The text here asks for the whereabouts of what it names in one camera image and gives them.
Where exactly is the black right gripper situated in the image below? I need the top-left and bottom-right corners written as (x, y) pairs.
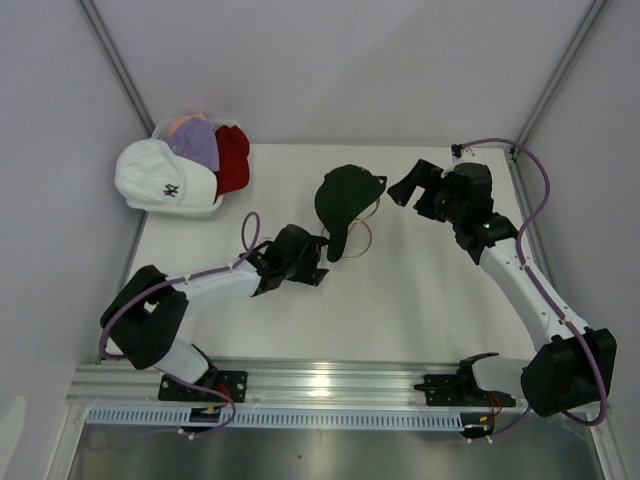
top-left (386, 159), bottom-right (465, 225)

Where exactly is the dark green cap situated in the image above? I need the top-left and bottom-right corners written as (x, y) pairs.
top-left (314, 164), bottom-right (387, 263)

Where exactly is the white NY cap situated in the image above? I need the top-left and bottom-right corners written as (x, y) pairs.
top-left (114, 138), bottom-right (221, 216)

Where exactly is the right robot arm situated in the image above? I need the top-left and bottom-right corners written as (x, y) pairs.
top-left (387, 160), bottom-right (617, 421)

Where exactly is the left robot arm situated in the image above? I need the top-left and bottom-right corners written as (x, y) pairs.
top-left (100, 224), bottom-right (329, 401)

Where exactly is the red cap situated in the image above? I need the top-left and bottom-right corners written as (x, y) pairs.
top-left (215, 125), bottom-right (250, 196)

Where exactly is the purple cap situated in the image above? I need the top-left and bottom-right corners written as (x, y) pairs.
top-left (168, 118), bottom-right (220, 172)

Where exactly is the pink cap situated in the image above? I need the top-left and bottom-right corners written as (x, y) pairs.
top-left (167, 113), bottom-right (212, 141)

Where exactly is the white perforated plastic basket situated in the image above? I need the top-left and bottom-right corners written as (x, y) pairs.
top-left (114, 113), bottom-right (250, 217)

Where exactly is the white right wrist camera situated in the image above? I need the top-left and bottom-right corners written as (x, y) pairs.
top-left (450, 144), bottom-right (475, 163)

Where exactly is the aluminium mounting rail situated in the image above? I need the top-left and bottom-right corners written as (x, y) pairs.
top-left (64, 358), bottom-right (612, 413)

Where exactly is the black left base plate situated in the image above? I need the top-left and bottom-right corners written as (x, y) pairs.
top-left (158, 370), bottom-right (249, 403)

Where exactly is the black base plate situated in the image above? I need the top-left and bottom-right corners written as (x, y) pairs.
top-left (413, 372), bottom-right (516, 408)
top-left (158, 370), bottom-right (249, 403)

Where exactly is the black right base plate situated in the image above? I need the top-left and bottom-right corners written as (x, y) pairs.
top-left (413, 372), bottom-right (516, 408)

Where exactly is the white slotted cable duct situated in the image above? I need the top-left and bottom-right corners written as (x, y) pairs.
top-left (86, 406), bottom-right (464, 432)

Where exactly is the right aluminium frame post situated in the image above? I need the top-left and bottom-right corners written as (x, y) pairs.
top-left (516, 0), bottom-right (613, 145)

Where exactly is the aluminium frame post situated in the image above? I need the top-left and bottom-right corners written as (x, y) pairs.
top-left (516, 0), bottom-right (613, 145)
top-left (75, 0), bottom-right (155, 136)

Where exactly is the left aluminium frame post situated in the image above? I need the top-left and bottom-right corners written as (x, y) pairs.
top-left (75, 0), bottom-right (155, 136)

